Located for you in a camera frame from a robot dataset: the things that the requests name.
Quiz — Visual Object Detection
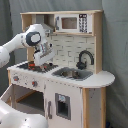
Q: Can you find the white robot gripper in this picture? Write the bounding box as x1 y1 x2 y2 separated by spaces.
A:
34 42 54 66

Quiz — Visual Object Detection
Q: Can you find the white toy microwave door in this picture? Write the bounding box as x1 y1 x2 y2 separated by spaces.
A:
54 13 94 35

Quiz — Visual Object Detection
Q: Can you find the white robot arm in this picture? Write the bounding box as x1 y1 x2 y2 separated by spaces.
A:
0 24 54 128

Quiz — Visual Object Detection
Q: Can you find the white wooden toy kitchen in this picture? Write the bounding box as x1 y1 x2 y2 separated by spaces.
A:
6 9 116 128

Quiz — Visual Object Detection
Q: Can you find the black toy stovetop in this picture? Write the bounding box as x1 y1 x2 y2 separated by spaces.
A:
20 61 56 73

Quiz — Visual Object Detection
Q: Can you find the right red stove knob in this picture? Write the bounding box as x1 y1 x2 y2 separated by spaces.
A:
32 81 38 87

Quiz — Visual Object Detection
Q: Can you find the red stove knob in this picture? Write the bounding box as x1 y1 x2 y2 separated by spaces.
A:
32 81 38 87
13 76 19 81

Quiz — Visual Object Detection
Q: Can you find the black toy faucet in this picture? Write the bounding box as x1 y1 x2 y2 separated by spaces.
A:
76 50 94 70

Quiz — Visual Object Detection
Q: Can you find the silver toy sink basin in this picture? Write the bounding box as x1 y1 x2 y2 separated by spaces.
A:
52 67 92 81

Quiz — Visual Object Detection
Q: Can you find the left red stove knob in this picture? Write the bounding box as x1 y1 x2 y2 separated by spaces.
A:
13 76 19 81

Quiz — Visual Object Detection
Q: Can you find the white dishwasher cabinet door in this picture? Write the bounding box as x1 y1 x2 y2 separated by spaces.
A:
44 81 82 128

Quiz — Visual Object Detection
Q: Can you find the white toy oven door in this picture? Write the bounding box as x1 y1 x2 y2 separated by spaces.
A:
0 85 13 113

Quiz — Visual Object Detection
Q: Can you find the grey backdrop curtain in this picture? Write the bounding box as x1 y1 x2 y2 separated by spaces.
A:
0 0 128 128

